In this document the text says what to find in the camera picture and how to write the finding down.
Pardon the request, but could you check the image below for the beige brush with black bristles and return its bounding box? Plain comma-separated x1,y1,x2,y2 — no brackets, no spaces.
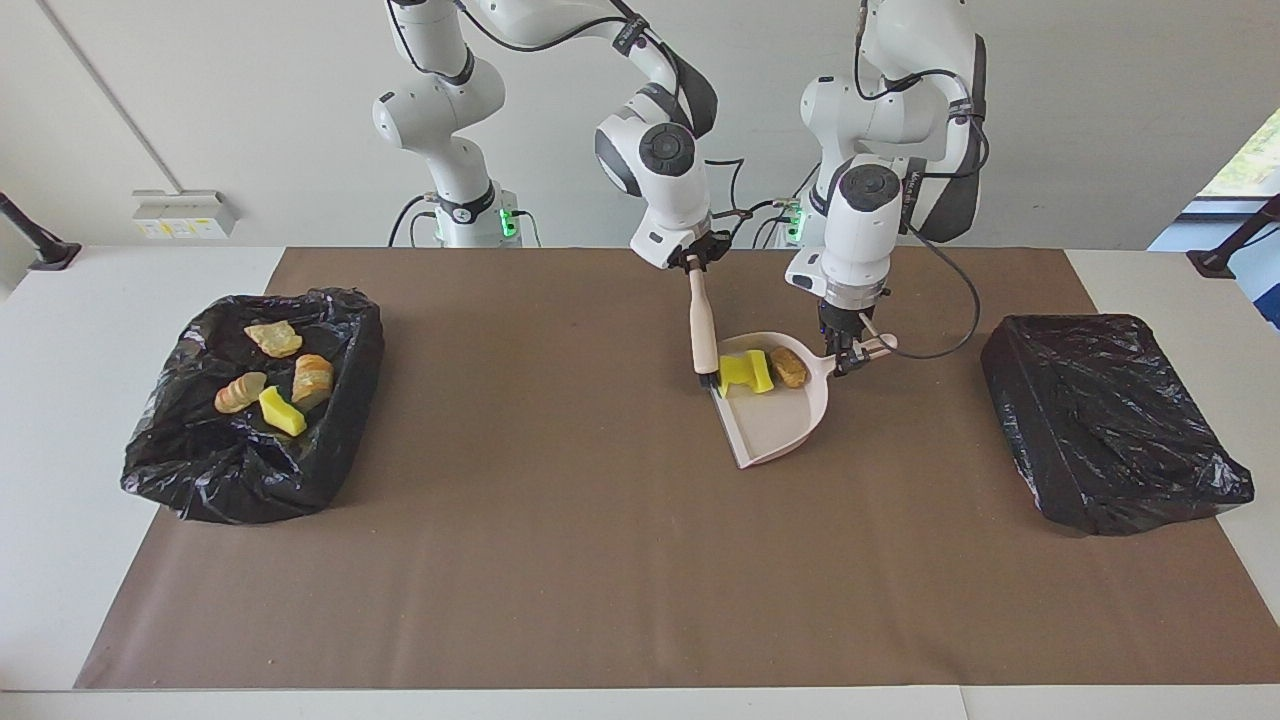
688,265,721,389

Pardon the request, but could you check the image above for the pale pink plastic dustpan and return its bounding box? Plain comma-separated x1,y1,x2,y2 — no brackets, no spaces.
712,331,898,469

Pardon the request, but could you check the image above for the large striped croissant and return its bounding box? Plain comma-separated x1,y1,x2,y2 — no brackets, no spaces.
291,354,335,411

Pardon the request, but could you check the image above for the pale pastry piece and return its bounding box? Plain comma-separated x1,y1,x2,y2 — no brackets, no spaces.
244,320,303,359

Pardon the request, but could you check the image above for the small golden croissant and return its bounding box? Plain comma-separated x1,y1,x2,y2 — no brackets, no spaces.
214,372,269,414

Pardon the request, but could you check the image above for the black bin with taut bag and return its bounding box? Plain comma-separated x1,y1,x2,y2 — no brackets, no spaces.
980,314,1255,537

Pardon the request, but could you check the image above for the black bin with crumpled bag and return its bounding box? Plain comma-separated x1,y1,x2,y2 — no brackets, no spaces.
121,288,386,525

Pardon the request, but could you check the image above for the brown paper table mat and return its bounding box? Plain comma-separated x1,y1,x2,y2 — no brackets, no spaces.
75,247,1280,691

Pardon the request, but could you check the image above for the black clamp stand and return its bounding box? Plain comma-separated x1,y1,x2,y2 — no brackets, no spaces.
0,192,83,272
1187,193,1280,279

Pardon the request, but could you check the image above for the black left base cable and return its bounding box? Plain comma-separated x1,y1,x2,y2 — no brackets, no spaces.
745,190,803,249

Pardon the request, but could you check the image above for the black base cable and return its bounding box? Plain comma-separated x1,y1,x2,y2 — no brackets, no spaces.
388,193,441,249
745,190,803,249

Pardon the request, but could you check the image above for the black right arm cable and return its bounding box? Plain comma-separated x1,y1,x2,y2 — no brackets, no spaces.
385,0,793,243

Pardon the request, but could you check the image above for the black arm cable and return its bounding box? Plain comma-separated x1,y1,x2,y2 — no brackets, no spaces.
385,0,793,243
853,0,991,361

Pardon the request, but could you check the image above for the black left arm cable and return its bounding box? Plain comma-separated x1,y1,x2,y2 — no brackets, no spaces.
853,0,991,361

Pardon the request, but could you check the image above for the black right base cable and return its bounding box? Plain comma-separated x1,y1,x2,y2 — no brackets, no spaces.
388,193,441,249

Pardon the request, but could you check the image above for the white wall socket box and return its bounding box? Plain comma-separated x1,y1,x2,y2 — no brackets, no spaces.
132,190,238,240

